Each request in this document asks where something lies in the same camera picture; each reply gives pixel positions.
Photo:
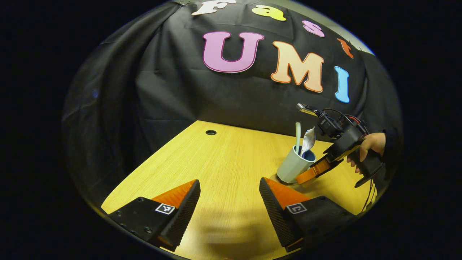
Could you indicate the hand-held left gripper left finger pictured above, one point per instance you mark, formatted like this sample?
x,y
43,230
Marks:
x,y
184,213

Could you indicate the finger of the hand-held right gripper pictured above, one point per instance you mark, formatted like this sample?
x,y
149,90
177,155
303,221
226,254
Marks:
x,y
314,171

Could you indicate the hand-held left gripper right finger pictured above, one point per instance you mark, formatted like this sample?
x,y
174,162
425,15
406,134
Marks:
x,y
276,213

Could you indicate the pale green toothbrush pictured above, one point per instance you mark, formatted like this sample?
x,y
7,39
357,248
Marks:
x,y
297,137

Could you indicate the wooden desktop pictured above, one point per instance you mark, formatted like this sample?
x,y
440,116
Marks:
x,y
216,169

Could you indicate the black backdrop cloth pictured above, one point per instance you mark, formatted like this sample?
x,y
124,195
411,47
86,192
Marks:
x,y
216,97

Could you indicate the white toothpaste tube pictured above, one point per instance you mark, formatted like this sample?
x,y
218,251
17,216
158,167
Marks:
x,y
308,141

